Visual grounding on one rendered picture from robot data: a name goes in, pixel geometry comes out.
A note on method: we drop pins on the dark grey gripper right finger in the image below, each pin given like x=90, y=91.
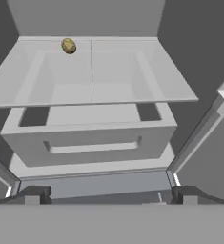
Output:
x=183, y=193

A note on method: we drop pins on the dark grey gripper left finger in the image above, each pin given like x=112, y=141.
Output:
x=37, y=193

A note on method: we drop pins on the white fridge drawer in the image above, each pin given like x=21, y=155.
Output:
x=91, y=143

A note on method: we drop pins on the glass fridge shelf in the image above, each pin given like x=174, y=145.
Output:
x=116, y=70

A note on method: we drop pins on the grey fridge body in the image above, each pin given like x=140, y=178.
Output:
x=186, y=47

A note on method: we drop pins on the brown yellow round food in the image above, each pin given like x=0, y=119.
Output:
x=68, y=46

